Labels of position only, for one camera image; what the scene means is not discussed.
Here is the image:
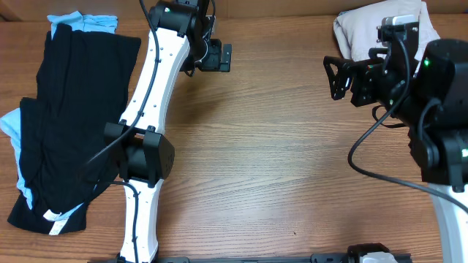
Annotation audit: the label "light blue garment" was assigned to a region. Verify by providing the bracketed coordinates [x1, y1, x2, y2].
[1, 11, 118, 235]

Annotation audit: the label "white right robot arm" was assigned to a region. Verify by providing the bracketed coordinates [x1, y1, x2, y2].
[323, 39, 467, 262]

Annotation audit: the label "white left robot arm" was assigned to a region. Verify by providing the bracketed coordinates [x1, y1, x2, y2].
[105, 0, 232, 262]

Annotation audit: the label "beige khaki shorts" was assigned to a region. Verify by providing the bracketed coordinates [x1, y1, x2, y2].
[333, 0, 440, 61]

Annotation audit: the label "black garment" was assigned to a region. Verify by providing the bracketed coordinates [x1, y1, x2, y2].
[8, 24, 141, 235]

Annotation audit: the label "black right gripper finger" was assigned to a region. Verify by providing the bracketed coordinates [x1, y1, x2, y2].
[327, 71, 352, 100]
[323, 56, 355, 79]

